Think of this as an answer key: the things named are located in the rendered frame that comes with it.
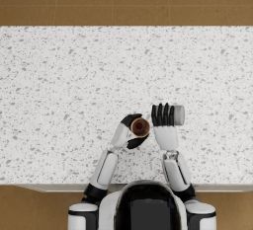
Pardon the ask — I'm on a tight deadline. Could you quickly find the grey cup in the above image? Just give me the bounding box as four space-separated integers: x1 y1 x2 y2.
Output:
173 105 186 126

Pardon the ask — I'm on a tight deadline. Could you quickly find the brown cup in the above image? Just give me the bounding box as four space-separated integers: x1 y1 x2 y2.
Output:
129 116 151 139

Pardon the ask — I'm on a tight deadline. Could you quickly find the robot body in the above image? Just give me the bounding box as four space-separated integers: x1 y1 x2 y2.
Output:
98 180 189 230

